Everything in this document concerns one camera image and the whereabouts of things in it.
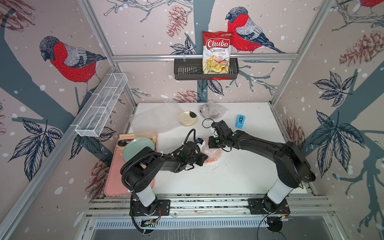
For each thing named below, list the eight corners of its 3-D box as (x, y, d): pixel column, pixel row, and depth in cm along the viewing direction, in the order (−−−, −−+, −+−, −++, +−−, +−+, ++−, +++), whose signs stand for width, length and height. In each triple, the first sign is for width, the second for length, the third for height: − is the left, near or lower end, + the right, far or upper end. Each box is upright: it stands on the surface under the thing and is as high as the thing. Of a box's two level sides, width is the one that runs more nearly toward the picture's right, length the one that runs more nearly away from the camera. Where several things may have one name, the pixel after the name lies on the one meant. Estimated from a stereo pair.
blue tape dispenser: (234, 127, 108) (236, 123, 105) (237, 117, 115) (238, 113, 111) (242, 129, 107) (243, 125, 104) (244, 118, 113) (245, 115, 110)
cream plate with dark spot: (178, 126, 108) (178, 124, 107) (179, 113, 117) (179, 111, 115) (197, 126, 108) (197, 124, 107) (197, 112, 117) (197, 111, 115)
